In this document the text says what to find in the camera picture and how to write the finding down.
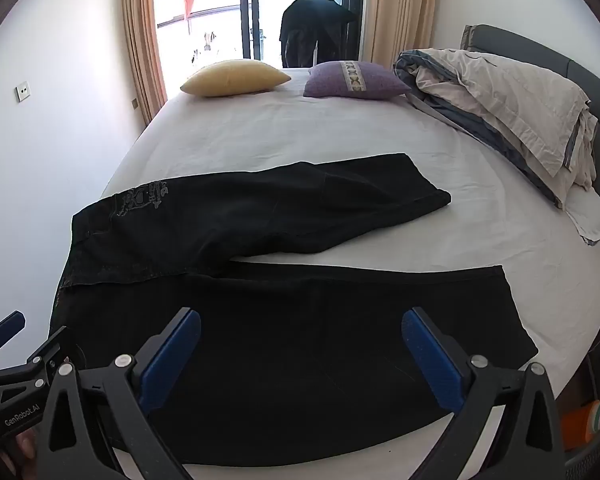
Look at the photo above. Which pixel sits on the beige grey-trimmed duvet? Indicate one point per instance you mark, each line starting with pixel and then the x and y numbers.
pixel 505 95

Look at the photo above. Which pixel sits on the black pants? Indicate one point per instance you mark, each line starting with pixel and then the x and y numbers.
pixel 280 210

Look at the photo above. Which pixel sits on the white wall socket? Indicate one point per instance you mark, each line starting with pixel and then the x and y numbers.
pixel 24 91

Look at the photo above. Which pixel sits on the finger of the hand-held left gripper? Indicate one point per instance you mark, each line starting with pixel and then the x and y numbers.
pixel 42 357
pixel 7 325

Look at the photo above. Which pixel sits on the colourful striped cloth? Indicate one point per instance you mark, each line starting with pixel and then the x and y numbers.
pixel 597 415

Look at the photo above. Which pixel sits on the grey round basket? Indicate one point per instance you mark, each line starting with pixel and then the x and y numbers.
pixel 595 465

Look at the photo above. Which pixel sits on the yellow pillow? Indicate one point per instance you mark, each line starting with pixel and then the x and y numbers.
pixel 235 77

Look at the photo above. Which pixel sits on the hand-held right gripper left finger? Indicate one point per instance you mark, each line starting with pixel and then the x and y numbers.
pixel 172 355

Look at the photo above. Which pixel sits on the person's left hand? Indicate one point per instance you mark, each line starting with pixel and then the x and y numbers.
pixel 25 447

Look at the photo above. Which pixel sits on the black garment on rack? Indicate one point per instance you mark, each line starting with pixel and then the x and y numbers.
pixel 315 25

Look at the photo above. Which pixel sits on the red hanging cloth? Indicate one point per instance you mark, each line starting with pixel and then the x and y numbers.
pixel 190 1

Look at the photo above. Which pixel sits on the grey upholstered headboard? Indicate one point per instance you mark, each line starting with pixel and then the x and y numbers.
pixel 530 42

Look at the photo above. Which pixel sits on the purple patterned pillow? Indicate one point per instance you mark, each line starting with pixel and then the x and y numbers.
pixel 355 80

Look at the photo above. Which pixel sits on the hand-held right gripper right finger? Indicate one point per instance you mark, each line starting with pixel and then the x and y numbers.
pixel 430 360

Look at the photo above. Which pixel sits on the beige curtain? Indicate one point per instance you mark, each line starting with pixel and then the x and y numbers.
pixel 400 10
pixel 140 35

